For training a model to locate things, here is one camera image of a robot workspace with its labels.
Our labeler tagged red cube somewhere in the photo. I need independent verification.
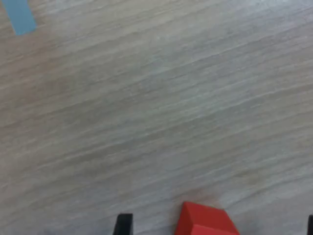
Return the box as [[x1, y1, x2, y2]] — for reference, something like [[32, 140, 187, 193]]
[[175, 201, 242, 235]]

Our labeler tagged blue tape marker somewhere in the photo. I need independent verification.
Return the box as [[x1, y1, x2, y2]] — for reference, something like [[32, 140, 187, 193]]
[[0, 0, 37, 36]]

